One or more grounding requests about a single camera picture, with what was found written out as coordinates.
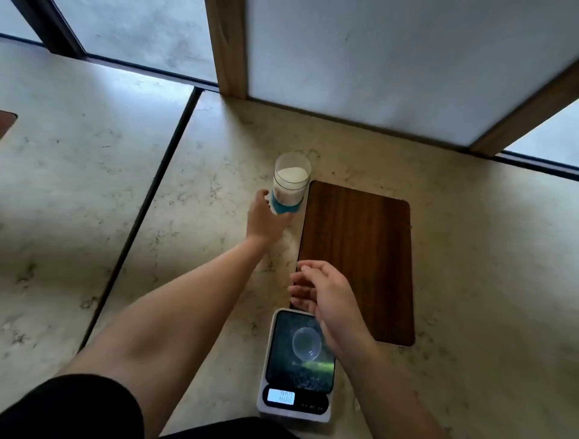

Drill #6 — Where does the person's right hand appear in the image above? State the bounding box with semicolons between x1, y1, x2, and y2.
288;260;379;362

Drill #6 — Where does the person's left hand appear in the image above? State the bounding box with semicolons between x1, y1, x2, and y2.
245;189;295;248

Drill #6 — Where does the clear cup with white powder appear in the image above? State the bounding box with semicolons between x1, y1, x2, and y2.
271;152;313;215

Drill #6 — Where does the person's right forearm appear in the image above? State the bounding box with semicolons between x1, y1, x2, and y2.
336;338;449;439

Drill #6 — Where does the person's left forearm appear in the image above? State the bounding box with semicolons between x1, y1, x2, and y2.
56;235;274;439

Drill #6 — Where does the small clear bowl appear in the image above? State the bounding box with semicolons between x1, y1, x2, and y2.
292;327;323;362

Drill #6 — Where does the dark wooden cutting board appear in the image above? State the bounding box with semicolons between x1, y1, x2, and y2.
289;180;416;347

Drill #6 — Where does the white digital kitchen scale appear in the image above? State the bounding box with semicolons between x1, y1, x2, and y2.
256;308;337;424

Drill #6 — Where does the wood-framed white panel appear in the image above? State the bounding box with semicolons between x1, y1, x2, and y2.
204;0;579;158

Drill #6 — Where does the black shirt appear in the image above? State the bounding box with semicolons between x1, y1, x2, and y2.
0;374;300;439

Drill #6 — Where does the brown board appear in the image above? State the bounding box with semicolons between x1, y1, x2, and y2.
0;110;18;139

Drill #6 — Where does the black window frame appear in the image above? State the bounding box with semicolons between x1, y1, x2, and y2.
0;0;579;182

